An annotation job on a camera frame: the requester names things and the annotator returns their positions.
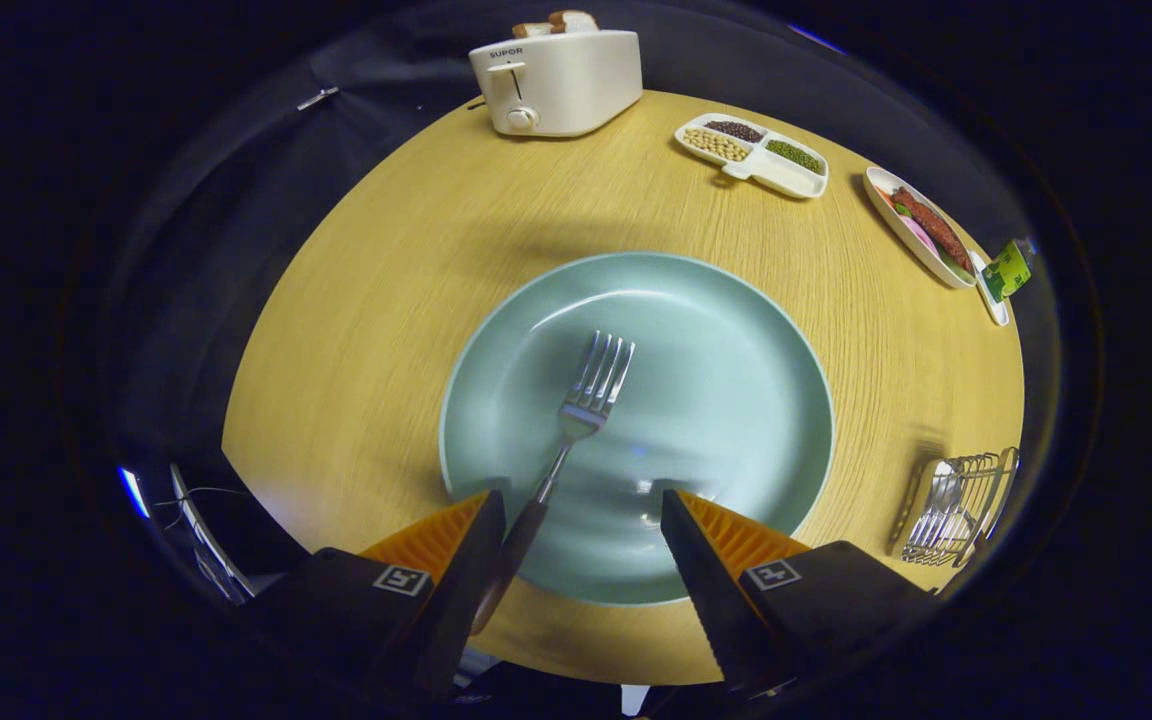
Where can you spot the green label water bottle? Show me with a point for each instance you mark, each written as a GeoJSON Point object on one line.
{"type": "Point", "coordinates": [1008, 270]}

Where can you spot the white-edged panel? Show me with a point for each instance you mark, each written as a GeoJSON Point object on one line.
{"type": "Point", "coordinates": [211, 545]}

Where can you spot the white divided dish of beans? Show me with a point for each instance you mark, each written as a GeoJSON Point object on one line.
{"type": "Point", "coordinates": [766, 165]}

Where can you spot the pale green round plate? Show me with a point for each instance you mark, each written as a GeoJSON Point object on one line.
{"type": "Point", "coordinates": [716, 400]}

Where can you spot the metal clip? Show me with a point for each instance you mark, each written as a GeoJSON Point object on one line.
{"type": "Point", "coordinates": [318, 97]}

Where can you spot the brown meat piece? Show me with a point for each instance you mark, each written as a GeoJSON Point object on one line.
{"type": "Point", "coordinates": [936, 230]}

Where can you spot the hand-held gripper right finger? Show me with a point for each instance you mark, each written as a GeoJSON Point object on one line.
{"type": "Point", "coordinates": [711, 600]}

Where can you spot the white square coaster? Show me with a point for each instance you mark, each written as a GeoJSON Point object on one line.
{"type": "Point", "coordinates": [991, 298]}

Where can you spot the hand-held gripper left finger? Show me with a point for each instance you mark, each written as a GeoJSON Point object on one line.
{"type": "Point", "coordinates": [456, 600]}

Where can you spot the toast bread slice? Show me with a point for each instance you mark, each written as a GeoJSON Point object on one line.
{"type": "Point", "coordinates": [533, 30]}
{"type": "Point", "coordinates": [573, 21]}

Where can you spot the white plate of food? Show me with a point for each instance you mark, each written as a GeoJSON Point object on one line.
{"type": "Point", "coordinates": [901, 230]}

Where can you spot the white toaster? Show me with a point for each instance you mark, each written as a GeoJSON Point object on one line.
{"type": "Point", "coordinates": [566, 85]}

